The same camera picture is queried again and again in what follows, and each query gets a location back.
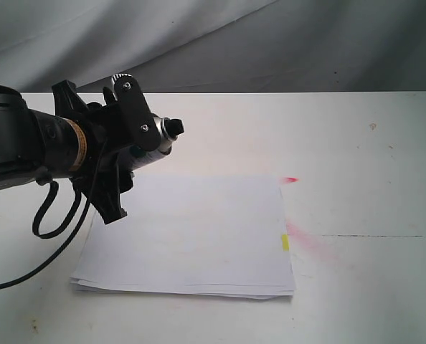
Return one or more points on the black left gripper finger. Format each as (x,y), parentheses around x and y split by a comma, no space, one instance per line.
(137,115)
(107,200)

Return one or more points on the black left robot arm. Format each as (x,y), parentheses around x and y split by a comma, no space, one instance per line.
(77,139)

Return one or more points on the white paper stack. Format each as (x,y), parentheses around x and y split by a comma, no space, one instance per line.
(195,235)

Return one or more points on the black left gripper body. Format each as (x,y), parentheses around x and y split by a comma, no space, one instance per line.
(106,133)

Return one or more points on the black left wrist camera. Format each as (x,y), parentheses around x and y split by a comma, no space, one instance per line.
(121,78)

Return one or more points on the white backdrop cloth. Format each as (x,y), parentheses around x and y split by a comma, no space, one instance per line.
(215,46)

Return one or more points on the yellow sticky tab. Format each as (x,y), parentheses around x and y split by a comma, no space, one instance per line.
(285,242)

